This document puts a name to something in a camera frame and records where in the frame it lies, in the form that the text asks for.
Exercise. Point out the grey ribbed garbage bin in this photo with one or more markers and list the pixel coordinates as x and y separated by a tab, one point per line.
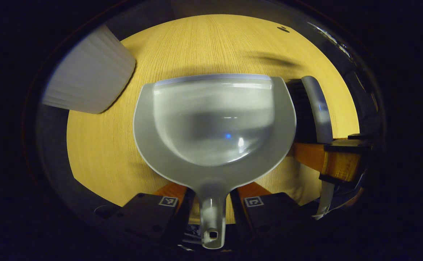
88	72

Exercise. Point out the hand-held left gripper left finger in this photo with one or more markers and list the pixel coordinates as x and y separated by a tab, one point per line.
146	217

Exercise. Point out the small grey broom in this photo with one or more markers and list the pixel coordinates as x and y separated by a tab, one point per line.
318	108

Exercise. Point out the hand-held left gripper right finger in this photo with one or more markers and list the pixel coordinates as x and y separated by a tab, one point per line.
273	214

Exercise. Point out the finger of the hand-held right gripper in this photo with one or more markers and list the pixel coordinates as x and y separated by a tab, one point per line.
338	163

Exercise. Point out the grey plastic dustpan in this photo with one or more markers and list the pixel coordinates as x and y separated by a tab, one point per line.
215	119

